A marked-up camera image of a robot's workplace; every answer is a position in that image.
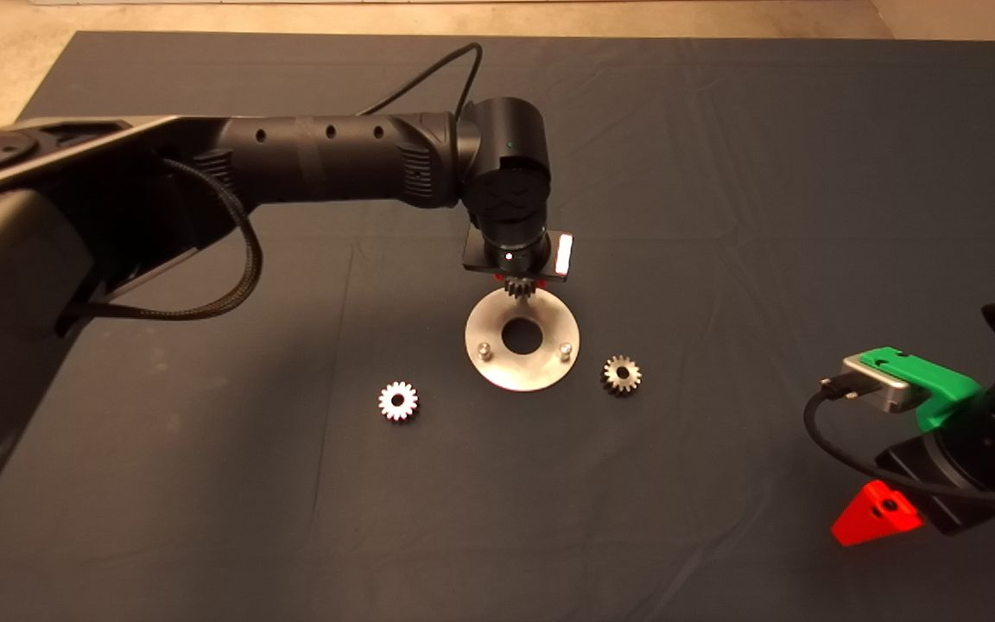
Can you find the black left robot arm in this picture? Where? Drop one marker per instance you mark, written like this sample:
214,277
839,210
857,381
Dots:
325,164

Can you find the small steel planetary gear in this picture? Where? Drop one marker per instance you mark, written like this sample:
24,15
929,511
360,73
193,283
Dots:
398,402
623,375
519,288

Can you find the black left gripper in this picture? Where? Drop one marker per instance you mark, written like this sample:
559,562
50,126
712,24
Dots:
556,257

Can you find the round metal carrier plate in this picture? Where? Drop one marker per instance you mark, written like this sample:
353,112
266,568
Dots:
541,363

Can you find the green right camera mount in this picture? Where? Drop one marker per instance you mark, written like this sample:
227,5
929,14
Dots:
938,384

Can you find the dark table cloth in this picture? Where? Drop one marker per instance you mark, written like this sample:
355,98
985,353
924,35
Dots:
722,173

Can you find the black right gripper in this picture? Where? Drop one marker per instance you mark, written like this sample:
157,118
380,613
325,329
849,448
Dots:
981,449

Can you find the silver right camera box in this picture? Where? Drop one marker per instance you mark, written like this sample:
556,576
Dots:
873,384

